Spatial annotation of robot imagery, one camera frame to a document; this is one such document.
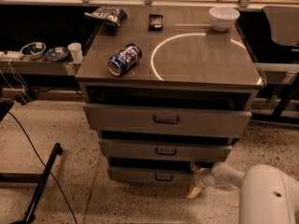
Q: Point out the grey side shelf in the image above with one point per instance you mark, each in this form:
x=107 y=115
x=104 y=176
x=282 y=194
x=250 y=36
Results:
x=39 y=67

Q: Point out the grey drawer cabinet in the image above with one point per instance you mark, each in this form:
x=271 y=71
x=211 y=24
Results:
x=187 y=64

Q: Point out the small black tray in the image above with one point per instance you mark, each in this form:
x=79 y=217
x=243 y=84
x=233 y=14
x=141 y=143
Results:
x=155 y=22

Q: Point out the grey bottom drawer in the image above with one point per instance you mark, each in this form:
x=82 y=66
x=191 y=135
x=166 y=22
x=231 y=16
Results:
x=149 y=171

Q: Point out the grey middle drawer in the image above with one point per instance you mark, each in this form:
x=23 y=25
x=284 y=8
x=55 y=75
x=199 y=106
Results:
x=146 y=150

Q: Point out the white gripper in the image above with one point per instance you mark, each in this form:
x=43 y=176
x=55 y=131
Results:
x=199 y=178

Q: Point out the grey drawer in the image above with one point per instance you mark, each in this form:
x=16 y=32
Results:
x=166 y=120
x=146 y=150
x=149 y=171

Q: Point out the dark blue plate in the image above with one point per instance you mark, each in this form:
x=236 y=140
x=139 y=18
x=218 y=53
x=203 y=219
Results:
x=57 y=54

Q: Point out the white paper cup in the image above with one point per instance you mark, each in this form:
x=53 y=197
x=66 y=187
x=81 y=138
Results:
x=76 y=52

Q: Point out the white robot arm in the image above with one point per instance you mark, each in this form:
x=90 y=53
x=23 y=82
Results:
x=267 y=195

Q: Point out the grey chair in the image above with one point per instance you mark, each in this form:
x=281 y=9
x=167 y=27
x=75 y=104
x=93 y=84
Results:
x=284 y=25

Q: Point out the blue soda can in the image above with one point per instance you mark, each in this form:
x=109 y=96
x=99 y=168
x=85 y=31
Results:
x=121 y=62

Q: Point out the black stand leg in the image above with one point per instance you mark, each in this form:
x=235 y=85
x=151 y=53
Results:
x=41 y=180

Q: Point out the white power strip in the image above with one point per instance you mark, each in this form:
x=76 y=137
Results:
x=7 y=55

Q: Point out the blue chip bag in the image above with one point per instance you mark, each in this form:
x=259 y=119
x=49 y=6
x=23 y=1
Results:
x=111 y=16

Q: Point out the grey top drawer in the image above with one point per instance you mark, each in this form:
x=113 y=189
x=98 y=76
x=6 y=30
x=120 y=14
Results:
x=166 y=120

